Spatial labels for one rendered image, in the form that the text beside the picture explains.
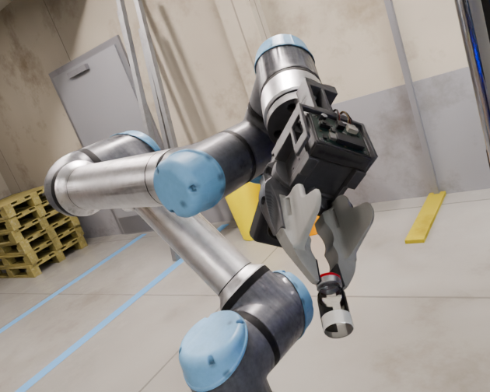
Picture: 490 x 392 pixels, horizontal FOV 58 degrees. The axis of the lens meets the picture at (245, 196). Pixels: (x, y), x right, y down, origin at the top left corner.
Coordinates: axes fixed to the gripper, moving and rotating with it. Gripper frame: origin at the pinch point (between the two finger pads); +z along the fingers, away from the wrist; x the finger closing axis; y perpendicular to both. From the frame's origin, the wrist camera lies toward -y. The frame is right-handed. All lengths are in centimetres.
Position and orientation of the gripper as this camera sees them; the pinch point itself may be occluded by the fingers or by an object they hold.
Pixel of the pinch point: (323, 277)
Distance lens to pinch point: 37.5
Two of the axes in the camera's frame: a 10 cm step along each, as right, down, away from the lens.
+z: 0.6, 6.8, -7.3
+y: 3.7, -6.9, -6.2
